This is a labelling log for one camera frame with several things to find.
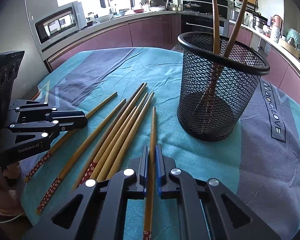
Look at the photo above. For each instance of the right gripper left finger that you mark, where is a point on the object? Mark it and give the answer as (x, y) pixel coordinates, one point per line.
(96, 210)

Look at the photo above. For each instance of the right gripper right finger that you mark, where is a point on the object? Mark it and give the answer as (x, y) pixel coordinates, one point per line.
(207, 209)

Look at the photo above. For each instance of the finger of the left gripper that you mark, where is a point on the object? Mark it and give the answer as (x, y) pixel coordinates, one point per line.
(57, 114)
(24, 131)

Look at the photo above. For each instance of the person left hand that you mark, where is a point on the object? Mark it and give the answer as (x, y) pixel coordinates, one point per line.
(9, 196)

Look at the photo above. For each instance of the blue grey striped tablecloth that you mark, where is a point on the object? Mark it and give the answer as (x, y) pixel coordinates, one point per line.
(259, 161)

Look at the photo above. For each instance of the white microwave oven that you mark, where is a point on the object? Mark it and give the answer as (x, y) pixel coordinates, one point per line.
(65, 21)

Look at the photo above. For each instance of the white bowl on counter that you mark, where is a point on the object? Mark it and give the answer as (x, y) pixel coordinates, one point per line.
(104, 18)

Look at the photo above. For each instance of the grey refrigerator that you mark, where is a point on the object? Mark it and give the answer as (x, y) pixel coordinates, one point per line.
(17, 32)

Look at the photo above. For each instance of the black mesh utensil cup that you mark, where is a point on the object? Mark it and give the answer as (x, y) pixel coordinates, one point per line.
(215, 90)

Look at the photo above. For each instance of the black built-in oven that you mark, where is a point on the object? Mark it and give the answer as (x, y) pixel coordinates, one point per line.
(192, 23)

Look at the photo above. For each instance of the black range hood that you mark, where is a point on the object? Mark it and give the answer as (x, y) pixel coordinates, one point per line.
(205, 6)

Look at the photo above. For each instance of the teal food cover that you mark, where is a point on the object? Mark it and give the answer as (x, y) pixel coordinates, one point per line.
(296, 36)

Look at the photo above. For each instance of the pink thermos kettle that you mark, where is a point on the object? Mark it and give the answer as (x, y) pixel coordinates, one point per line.
(278, 22)

